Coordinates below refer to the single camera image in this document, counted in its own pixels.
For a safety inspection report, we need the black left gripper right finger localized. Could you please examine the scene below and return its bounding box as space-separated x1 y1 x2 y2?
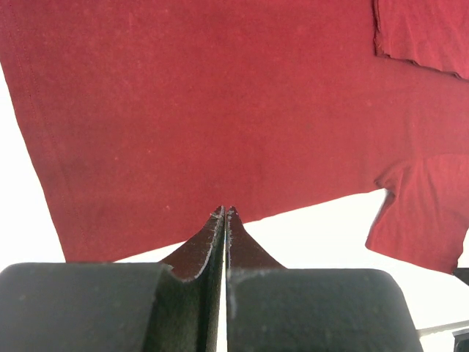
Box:
225 208 422 351

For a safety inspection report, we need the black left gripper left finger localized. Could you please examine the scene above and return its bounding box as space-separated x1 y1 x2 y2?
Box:
1 208 224 351

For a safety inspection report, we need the dark red t-shirt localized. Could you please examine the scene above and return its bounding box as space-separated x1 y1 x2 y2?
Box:
1 1 468 273

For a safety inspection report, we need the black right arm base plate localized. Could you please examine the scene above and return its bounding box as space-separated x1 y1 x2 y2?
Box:
417 267 469 352

